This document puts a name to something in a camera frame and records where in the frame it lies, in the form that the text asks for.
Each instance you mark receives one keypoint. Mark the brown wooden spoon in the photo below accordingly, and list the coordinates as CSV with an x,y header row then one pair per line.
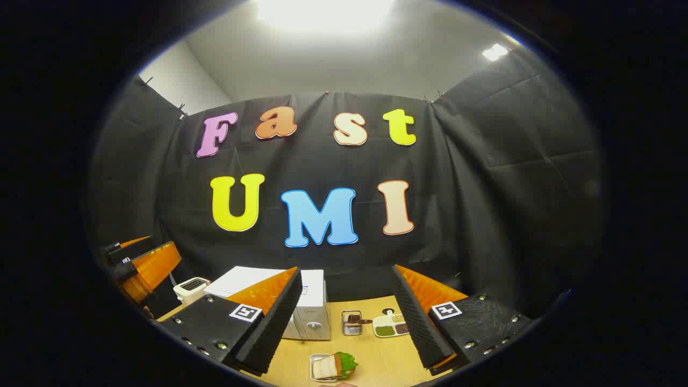
x,y
359,321

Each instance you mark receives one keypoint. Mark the small white rectangular plate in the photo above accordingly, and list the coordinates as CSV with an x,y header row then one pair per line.
x,y
314,359

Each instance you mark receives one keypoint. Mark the large ceiling light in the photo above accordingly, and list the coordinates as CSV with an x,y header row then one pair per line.
x,y
325,13

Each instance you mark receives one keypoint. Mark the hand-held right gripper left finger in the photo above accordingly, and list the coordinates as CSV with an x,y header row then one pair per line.
x,y
274,322

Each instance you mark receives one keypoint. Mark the lettuce sandwich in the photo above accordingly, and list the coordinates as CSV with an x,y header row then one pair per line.
x,y
336,365

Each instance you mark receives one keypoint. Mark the black backdrop cloth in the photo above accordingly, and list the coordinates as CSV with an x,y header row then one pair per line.
x,y
484,188

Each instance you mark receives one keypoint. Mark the white divided plate with beans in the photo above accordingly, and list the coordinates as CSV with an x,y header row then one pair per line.
x,y
389,325

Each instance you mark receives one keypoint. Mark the white microwave oven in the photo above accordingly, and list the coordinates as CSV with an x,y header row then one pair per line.
x,y
312,301

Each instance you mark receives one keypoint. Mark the white toaster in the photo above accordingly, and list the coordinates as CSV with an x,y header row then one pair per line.
x,y
189,290

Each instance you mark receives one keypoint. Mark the metal utensil holder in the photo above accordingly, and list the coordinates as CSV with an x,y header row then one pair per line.
x,y
352,325

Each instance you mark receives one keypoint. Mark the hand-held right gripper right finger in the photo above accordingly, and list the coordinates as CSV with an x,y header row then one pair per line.
x,y
419,328

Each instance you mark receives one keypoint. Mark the small ceiling light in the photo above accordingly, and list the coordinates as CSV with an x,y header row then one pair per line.
x,y
495,52

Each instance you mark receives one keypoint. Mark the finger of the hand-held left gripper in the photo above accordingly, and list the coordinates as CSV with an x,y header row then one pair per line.
x,y
129,248
153,269

